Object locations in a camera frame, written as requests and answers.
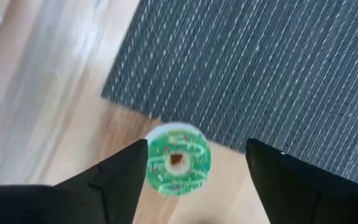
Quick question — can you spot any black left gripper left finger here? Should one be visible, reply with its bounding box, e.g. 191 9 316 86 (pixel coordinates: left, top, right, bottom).
53 139 149 224

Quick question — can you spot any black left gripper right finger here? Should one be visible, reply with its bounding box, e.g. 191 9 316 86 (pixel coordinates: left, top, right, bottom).
246 138 323 224

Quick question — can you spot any small green iced donut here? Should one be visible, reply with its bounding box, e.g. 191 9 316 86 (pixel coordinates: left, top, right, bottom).
144 121 213 197

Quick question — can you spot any grey woven placemat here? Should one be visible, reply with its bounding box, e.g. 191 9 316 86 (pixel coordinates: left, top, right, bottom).
100 0 358 191

